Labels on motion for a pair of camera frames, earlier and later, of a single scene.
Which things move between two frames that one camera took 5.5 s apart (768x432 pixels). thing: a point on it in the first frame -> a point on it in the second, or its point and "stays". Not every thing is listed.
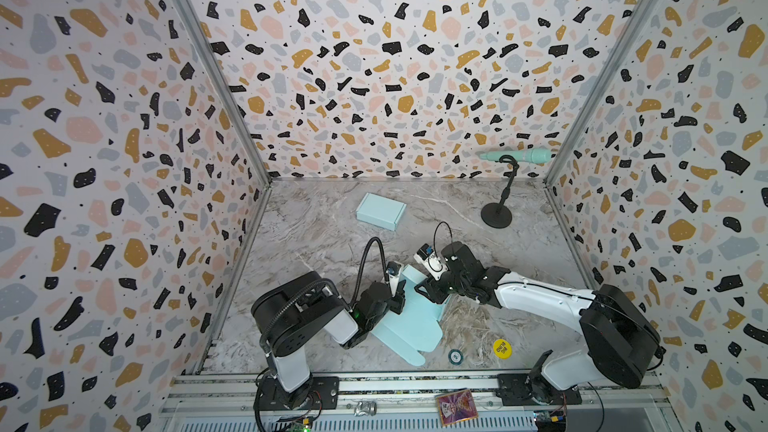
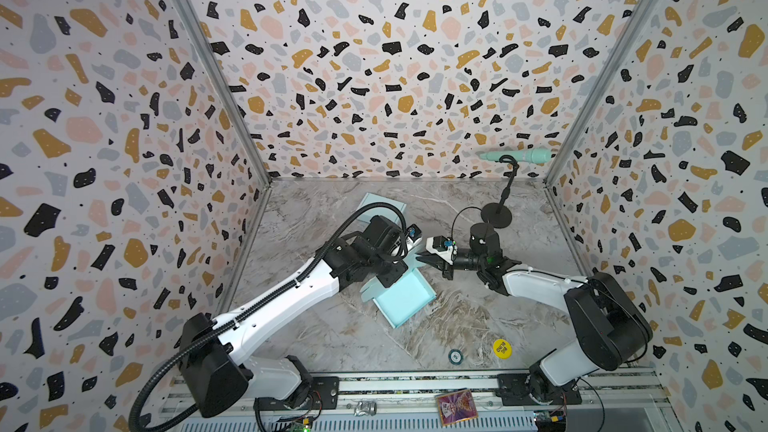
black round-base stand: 497,214 stays
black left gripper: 400,298 -> 402,268
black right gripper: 434,286 -> 447,259
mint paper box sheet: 380,211 stays
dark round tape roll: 455,356 stays
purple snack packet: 457,407 stays
